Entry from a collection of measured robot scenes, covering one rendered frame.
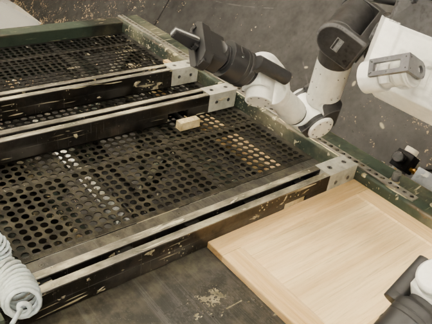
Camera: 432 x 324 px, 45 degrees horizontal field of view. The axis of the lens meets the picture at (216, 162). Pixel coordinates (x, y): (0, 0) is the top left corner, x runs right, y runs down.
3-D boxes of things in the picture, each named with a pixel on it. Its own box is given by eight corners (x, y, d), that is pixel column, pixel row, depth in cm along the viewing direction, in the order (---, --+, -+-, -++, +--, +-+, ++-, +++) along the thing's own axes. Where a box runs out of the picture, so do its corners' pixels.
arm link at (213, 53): (206, 10, 116) (246, 34, 123) (180, 38, 122) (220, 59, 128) (211, 51, 109) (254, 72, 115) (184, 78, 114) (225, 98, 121)
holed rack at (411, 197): (418, 198, 149) (418, 197, 149) (412, 202, 148) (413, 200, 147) (123, 15, 252) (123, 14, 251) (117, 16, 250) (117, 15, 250)
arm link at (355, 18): (331, 37, 138) (344, -8, 127) (362, 51, 135) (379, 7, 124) (311, 61, 131) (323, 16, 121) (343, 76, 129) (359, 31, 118)
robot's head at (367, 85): (378, 62, 112) (355, 61, 107) (424, 54, 105) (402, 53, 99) (380, 92, 113) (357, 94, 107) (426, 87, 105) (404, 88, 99)
